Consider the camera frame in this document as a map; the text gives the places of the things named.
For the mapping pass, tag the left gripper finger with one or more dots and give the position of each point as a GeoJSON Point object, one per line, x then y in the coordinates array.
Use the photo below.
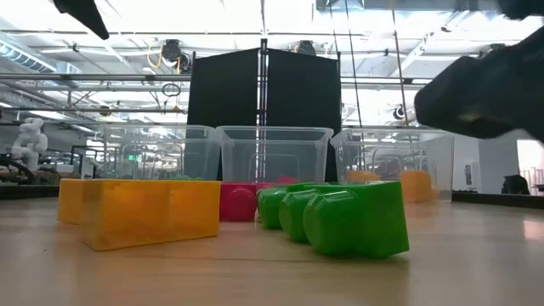
{"type": "Point", "coordinates": [83, 10]}

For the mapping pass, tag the clear plastic bin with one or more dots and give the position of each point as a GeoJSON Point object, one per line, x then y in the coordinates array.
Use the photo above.
{"type": "Point", "coordinates": [276, 149]}
{"type": "Point", "coordinates": [140, 144]}
{"type": "Point", "coordinates": [391, 144]}

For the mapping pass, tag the long green building block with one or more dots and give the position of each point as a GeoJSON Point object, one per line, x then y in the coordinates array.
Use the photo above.
{"type": "Point", "coordinates": [272, 206]}

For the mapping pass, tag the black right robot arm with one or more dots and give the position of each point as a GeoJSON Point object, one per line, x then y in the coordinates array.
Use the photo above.
{"type": "Point", "coordinates": [489, 98]}

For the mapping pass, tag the large yellow building block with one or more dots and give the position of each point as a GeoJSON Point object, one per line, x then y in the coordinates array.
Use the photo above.
{"type": "Point", "coordinates": [151, 212]}

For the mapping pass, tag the black swivel chair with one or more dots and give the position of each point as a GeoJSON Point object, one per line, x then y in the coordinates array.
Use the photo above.
{"type": "Point", "coordinates": [515, 183]}

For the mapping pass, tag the red building block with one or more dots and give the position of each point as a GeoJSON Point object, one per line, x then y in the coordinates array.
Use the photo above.
{"type": "Point", "coordinates": [238, 203]}
{"type": "Point", "coordinates": [287, 179]}

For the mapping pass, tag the square green building block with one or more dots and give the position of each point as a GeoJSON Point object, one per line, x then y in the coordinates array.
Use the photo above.
{"type": "Point", "coordinates": [189, 177]}

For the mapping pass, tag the black folding partition screen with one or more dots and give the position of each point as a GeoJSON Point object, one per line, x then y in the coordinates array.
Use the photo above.
{"type": "Point", "coordinates": [304, 93]}

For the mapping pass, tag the short green building block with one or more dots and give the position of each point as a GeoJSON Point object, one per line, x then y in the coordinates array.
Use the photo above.
{"type": "Point", "coordinates": [365, 221]}

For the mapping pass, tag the green lit sign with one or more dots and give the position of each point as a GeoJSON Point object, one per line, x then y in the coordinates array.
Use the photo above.
{"type": "Point", "coordinates": [132, 157]}

